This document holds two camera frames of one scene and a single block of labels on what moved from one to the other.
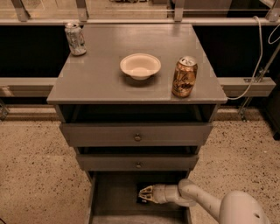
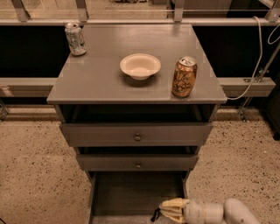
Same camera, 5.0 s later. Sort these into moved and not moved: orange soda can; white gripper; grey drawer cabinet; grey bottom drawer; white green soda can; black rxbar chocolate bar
Moved: black rxbar chocolate bar; white gripper
Not moved: grey bottom drawer; grey drawer cabinet; white green soda can; orange soda can
